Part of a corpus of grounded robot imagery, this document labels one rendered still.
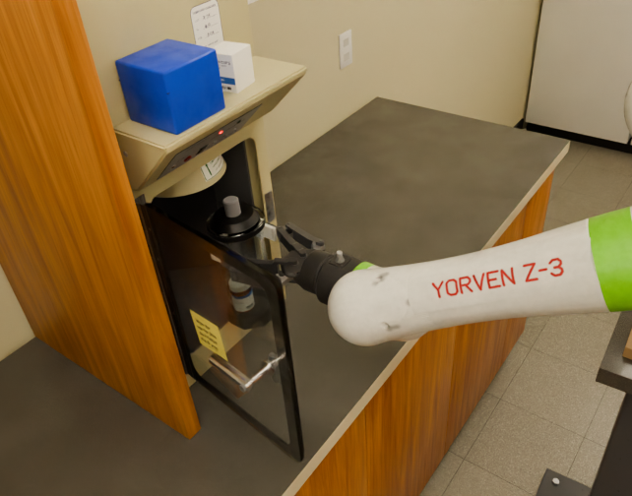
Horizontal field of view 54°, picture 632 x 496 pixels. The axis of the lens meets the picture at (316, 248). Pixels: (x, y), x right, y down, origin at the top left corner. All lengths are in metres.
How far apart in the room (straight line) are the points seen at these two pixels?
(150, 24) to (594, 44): 3.17
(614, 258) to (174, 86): 0.57
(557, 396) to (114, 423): 1.72
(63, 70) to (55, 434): 0.74
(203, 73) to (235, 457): 0.66
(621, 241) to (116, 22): 0.69
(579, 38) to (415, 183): 2.24
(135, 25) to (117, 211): 0.26
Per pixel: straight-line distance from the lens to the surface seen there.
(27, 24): 0.83
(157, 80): 0.87
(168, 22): 0.99
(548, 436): 2.41
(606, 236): 0.75
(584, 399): 2.55
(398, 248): 1.56
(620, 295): 0.75
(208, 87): 0.91
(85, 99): 0.81
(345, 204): 1.73
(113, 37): 0.93
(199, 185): 1.13
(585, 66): 3.93
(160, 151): 0.87
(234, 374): 0.93
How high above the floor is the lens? 1.89
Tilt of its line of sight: 37 degrees down
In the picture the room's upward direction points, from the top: 5 degrees counter-clockwise
